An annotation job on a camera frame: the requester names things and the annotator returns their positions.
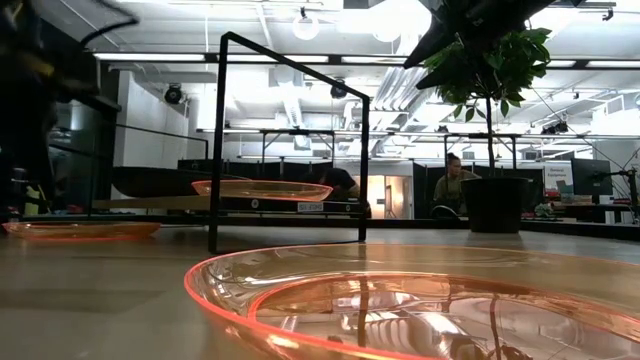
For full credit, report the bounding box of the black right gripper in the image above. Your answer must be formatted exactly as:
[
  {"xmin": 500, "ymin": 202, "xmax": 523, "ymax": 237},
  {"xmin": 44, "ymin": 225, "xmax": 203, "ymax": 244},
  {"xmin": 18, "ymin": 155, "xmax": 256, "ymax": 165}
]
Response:
[{"xmin": 403, "ymin": 0, "xmax": 571, "ymax": 90}]

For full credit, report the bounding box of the orange translucent plate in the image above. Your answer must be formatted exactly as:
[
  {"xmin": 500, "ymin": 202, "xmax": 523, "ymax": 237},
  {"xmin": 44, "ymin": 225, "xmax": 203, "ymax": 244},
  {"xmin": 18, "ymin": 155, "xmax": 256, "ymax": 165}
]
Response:
[
  {"xmin": 190, "ymin": 179, "xmax": 335, "ymax": 203},
  {"xmin": 183, "ymin": 242, "xmax": 640, "ymax": 360},
  {"xmin": 1, "ymin": 221, "xmax": 162, "ymax": 243}
]

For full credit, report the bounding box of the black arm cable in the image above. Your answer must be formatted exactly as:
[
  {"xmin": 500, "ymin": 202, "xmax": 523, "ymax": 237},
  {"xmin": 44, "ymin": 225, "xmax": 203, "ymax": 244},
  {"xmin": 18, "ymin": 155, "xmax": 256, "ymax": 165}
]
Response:
[{"xmin": 79, "ymin": 16, "xmax": 140, "ymax": 49}]

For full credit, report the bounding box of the black background rig frame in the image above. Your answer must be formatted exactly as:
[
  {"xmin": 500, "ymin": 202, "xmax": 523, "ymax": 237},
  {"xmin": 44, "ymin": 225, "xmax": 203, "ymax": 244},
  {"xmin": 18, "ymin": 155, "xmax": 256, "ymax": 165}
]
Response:
[
  {"xmin": 442, "ymin": 131, "xmax": 520, "ymax": 171},
  {"xmin": 258, "ymin": 128, "xmax": 337, "ymax": 176}
]

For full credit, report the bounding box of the black computer monitor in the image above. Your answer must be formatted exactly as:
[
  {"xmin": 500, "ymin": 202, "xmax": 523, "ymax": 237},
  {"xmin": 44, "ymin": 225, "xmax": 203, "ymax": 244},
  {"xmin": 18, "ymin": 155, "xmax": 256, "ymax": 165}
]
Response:
[{"xmin": 570, "ymin": 157, "xmax": 614, "ymax": 197}]

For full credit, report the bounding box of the long ceiling light strip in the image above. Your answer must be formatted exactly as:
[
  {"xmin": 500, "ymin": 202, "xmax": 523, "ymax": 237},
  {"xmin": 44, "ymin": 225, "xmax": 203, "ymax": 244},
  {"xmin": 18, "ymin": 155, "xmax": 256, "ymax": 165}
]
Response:
[
  {"xmin": 93, "ymin": 51, "xmax": 207, "ymax": 63},
  {"xmin": 585, "ymin": 59, "xmax": 640, "ymax": 70}
]

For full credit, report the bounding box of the black plant pot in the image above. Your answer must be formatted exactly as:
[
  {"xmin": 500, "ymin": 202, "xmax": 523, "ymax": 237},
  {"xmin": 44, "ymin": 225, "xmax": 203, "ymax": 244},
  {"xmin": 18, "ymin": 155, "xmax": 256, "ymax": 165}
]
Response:
[{"xmin": 459, "ymin": 176, "xmax": 532, "ymax": 234}]

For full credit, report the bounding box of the person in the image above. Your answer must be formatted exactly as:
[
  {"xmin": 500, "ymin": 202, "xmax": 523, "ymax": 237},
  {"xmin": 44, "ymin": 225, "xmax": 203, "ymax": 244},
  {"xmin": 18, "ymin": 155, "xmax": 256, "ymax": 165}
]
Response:
[
  {"xmin": 431, "ymin": 152, "xmax": 482, "ymax": 219},
  {"xmin": 304, "ymin": 167, "xmax": 373, "ymax": 219}
]

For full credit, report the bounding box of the black table edge rail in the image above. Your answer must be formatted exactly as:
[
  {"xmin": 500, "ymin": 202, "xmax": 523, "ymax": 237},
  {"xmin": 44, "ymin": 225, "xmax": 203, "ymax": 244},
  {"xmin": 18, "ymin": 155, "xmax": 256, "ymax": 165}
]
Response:
[{"xmin": 0, "ymin": 213, "xmax": 640, "ymax": 242}]

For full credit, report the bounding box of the white printed sign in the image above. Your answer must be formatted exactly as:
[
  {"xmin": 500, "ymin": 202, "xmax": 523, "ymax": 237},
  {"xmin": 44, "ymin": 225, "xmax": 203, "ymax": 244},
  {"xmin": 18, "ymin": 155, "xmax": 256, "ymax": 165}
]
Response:
[{"xmin": 543, "ymin": 162, "xmax": 575, "ymax": 196}]

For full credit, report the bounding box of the round ceiling lamp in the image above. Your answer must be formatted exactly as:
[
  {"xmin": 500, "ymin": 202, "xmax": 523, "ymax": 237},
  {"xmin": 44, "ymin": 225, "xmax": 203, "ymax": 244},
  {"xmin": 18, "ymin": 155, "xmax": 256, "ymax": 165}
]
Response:
[{"xmin": 292, "ymin": 7, "xmax": 321, "ymax": 42}]

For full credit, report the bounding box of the green leafy tree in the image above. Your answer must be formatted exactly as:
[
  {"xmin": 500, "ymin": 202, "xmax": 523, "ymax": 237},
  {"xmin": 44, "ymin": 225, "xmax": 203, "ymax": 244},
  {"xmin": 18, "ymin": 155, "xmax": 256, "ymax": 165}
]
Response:
[{"xmin": 422, "ymin": 27, "xmax": 554, "ymax": 179}]

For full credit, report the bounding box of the black partition panel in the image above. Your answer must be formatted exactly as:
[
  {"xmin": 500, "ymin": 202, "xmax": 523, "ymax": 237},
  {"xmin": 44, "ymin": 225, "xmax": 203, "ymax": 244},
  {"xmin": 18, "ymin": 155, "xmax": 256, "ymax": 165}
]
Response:
[{"xmin": 177, "ymin": 158, "xmax": 335, "ymax": 184}]

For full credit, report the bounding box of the black wire rack frame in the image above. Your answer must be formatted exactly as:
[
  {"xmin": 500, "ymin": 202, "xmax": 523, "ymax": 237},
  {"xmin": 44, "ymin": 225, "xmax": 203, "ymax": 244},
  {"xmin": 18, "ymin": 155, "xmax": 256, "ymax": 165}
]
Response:
[{"xmin": 87, "ymin": 31, "xmax": 372, "ymax": 255}]

